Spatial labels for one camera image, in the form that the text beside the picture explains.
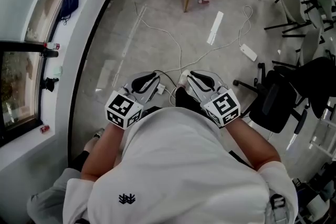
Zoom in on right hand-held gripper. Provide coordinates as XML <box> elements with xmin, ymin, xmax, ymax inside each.
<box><xmin>186</xmin><ymin>70</ymin><xmax>241</xmax><ymax>130</ymax></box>

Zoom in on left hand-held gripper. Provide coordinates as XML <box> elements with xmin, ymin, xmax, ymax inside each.
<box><xmin>104</xmin><ymin>72</ymin><xmax>162</xmax><ymax>130</ymax></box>

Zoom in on person's left forearm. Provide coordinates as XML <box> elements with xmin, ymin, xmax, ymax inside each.
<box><xmin>80</xmin><ymin>122</ymin><xmax>126</xmax><ymax>182</ymax></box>

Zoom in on person's right forearm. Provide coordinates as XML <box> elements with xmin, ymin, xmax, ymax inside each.
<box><xmin>223</xmin><ymin>115</ymin><xmax>281</xmax><ymax>172</ymax></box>

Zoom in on white plug adapter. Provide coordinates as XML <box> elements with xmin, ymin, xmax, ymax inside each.
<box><xmin>156</xmin><ymin>83</ymin><xmax>169</xmax><ymax>95</ymax></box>

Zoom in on person's white shoe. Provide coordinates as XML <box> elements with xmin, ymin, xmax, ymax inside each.
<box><xmin>176</xmin><ymin>69</ymin><xmax>194</xmax><ymax>90</ymax></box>

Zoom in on person's black trousers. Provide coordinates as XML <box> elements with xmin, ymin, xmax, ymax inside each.
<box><xmin>141</xmin><ymin>86</ymin><xmax>203</xmax><ymax>115</ymax></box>

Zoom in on white power strip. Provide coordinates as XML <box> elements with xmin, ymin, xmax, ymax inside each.
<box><xmin>239</xmin><ymin>43</ymin><xmax>258</xmax><ymax>62</ymax></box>

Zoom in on black swivel office chair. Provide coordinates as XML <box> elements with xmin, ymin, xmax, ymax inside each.
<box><xmin>232</xmin><ymin>62</ymin><xmax>308</xmax><ymax>135</ymax></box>

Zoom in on person's white shirt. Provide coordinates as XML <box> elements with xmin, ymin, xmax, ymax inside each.
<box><xmin>62</xmin><ymin>106</ymin><xmax>299</xmax><ymax>224</ymax></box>

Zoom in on small black device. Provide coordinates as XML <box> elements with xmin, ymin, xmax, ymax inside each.
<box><xmin>41</xmin><ymin>77</ymin><xmax>60</xmax><ymax>93</ymax></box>

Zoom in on black bottle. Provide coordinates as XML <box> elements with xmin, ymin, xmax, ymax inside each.
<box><xmin>39</xmin><ymin>49</ymin><xmax>59</xmax><ymax>59</ymax></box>

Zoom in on grey chair black legs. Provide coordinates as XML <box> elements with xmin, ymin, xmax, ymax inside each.
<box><xmin>301</xmin><ymin>0</ymin><xmax>336</xmax><ymax>33</ymax></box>
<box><xmin>271</xmin><ymin>28</ymin><xmax>326</xmax><ymax>68</ymax></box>
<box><xmin>256</xmin><ymin>0</ymin><xmax>313</xmax><ymax>31</ymax></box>

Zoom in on black fabric chair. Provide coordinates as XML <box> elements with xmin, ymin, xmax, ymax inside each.
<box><xmin>296</xmin><ymin>56</ymin><xmax>336</xmax><ymax>119</ymax></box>

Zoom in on white metal rack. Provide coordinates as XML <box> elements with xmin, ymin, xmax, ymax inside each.
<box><xmin>309</xmin><ymin>103</ymin><xmax>336</xmax><ymax>161</ymax></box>

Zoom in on black cable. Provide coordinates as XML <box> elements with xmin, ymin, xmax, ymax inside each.
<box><xmin>153</xmin><ymin>69</ymin><xmax>177</xmax><ymax>88</ymax></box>

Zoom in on thin white cable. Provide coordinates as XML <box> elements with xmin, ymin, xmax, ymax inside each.
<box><xmin>160</xmin><ymin>43</ymin><xmax>242</xmax><ymax>74</ymax></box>

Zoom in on long white floor cable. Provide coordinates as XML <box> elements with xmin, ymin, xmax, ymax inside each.
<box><xmin>121</xmin><ymin>0</ymin><xmax>183</xmax><ymax>73</ymax></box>

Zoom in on white floor cable cover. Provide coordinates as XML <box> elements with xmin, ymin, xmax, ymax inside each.
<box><xmin>206</xmin><ymin>10</ymin><xmax>225</xmax><ymax>46</ymax></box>

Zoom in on white power strip cable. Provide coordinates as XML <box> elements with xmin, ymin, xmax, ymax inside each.
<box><xmin>237</xmin><ymin>5</ymin><xmax>254</xmax><ymax>48</ymax></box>

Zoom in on dark blue drawstring bag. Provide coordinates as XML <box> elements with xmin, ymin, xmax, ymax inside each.
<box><xmin>59</xmin><ymin>0</ymin><xmax>81</xmax><ymax>26</ymax></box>

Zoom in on black window frame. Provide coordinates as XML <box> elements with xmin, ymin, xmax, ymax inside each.
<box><xmin>0</xmin><ymin>39</ymin><xmax>50</xmax><ymax>147</ymax></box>

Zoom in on grey shoulder strap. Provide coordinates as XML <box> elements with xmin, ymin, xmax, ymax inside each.
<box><xmin>269</xmin><ymin>193</ymin><xmax>288</xmax><ymax>224</ymax></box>

